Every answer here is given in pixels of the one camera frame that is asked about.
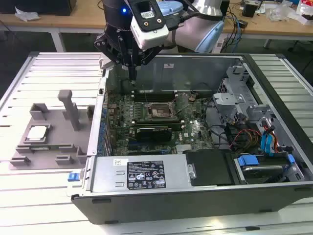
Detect green motherboard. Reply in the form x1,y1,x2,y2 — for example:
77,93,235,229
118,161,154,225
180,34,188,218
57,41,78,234
105,89,217,157

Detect crumpled white paper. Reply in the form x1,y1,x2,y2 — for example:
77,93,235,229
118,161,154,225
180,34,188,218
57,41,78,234
14,6,42,23

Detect red yellow power wires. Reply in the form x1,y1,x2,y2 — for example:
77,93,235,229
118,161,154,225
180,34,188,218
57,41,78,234
231,128,264,150

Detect black desktop box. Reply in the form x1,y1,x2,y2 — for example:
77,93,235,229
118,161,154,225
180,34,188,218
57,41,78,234
216,0,231,19

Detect thick black braided cable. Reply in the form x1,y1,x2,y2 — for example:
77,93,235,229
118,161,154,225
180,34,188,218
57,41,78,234
203,96,232,150

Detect thin black loop wire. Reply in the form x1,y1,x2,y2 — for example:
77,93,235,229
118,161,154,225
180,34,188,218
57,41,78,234
192,81,214,98

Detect metal drive cage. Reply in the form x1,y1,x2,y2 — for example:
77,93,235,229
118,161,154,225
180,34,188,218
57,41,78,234
212,65,273,128

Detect black expansion slot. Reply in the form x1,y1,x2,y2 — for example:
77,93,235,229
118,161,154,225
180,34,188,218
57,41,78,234
122,150,178,155
128,146,177,150

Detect CPU socket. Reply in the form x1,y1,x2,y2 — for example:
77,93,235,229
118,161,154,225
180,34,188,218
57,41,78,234
146,101,177,121

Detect grey parts rack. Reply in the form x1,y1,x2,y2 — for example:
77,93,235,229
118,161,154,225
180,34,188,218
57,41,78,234
8,89,96,171

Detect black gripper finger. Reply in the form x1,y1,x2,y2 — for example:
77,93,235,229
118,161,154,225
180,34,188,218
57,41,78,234
94,33,133,81
132,45,162,81

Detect metal socket cover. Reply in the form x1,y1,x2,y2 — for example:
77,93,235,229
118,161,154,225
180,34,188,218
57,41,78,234
172,93,190,116

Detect red white package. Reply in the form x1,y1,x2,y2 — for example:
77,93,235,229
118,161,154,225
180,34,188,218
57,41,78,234
296,0,313,25

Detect silver chipset heatsink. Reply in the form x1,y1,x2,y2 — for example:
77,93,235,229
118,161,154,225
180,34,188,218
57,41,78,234
175,143,195,154

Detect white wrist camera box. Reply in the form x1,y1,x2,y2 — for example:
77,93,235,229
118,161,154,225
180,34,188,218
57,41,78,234
130,0,170,51

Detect black graphics card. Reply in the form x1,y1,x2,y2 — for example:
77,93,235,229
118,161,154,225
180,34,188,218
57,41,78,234
135,126,173,142

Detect black plastic shroud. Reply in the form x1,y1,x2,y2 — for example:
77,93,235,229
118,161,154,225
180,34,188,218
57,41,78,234
182,149,237,187

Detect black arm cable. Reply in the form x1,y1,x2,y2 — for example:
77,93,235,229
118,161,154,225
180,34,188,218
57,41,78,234
167,0,200,31

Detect silver CPU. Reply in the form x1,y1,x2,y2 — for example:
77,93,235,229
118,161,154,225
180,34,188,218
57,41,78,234
26,126,48,142

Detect clear plastic bags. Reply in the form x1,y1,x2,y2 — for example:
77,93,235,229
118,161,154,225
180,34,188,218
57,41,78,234
265,3,300,22

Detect wooden desk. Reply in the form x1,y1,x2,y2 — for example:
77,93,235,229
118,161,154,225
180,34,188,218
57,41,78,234
0,0,313,53

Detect small black device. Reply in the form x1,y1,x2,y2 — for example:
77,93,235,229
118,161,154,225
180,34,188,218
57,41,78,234
244,1,258,18

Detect green RAM stick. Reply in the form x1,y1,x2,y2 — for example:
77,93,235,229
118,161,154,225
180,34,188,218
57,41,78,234
28,146,61,151

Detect black equipment case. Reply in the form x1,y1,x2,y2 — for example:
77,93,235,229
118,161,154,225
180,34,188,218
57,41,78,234
0,0,77,16

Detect black PC case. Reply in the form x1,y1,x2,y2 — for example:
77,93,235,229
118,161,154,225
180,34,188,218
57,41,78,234
66,52,313,225

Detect hard disk blue carrier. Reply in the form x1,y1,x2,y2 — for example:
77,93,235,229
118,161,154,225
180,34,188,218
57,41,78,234
234,154,295,185

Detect silver power supply unit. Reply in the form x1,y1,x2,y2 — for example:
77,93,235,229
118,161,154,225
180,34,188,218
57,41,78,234
89,156,192,193

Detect blue SATA cable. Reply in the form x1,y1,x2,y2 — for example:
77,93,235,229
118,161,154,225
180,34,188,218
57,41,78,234
259,133,268,154
266,133,276,157

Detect grey corner bracket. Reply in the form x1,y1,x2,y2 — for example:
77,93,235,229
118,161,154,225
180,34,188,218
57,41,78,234
99,53,115,72

